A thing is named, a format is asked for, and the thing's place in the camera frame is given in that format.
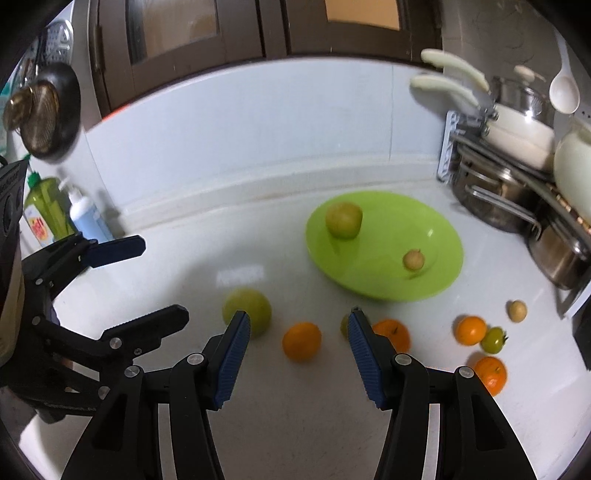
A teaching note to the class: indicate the wide steel pot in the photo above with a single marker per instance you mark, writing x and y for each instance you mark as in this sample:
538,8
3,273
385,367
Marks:
489,196

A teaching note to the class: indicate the beaded wooden trivet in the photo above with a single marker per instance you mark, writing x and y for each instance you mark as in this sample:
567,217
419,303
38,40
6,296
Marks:
572,214

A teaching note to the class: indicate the green apple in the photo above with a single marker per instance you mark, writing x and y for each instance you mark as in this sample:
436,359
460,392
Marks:
344,220
256,302

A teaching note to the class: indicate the white corner pot rack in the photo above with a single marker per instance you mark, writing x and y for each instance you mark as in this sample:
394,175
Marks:
447,152

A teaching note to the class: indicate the dark wooden cabinet door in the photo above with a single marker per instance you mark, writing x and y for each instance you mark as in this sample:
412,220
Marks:
184,60
360,37

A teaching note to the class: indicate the blue pump bottle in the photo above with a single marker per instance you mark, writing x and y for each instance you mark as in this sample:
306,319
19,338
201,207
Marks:
85,214

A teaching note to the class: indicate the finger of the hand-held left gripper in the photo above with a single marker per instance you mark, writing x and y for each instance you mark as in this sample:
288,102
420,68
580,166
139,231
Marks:
152,323
115,251

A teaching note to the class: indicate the orange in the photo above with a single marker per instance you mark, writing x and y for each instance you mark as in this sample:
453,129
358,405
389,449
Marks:
491,374
301,341
471,330
396,333

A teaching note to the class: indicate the small brownish yellow fruit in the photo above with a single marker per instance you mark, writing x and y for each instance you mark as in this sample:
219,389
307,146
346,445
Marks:
413,260

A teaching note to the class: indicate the brass mesh strainer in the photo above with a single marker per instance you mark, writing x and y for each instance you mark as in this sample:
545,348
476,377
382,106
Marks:
32,110

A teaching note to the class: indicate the green plate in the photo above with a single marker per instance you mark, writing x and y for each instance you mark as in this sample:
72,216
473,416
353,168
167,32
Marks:
378,244

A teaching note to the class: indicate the black box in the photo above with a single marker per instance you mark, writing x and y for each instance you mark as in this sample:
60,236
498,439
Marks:
582,337

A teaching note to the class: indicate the white ladle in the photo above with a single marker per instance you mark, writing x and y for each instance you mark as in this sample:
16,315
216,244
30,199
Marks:
564,90

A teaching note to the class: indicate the small green fruit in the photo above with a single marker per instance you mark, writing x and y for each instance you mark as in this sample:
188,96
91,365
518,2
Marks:
494,340
344,326

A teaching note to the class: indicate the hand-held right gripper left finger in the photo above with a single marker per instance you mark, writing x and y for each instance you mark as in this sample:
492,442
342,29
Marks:
233,360

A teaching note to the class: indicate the steel pot with lid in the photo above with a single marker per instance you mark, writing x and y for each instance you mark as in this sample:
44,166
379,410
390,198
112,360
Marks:
554,254

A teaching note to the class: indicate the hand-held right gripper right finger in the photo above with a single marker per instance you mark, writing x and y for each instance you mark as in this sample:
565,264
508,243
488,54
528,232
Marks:
364,364

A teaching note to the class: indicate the black hanging pan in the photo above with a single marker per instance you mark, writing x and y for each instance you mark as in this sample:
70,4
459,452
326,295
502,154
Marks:
64,106

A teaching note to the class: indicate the perforated steel colander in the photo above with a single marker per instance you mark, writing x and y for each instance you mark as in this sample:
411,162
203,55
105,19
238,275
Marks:
57,39

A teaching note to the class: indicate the cream pan lid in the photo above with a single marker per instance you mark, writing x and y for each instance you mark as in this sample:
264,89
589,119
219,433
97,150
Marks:
572,161

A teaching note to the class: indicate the green dish soap bottle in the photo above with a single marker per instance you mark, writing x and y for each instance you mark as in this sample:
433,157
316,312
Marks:
44,207

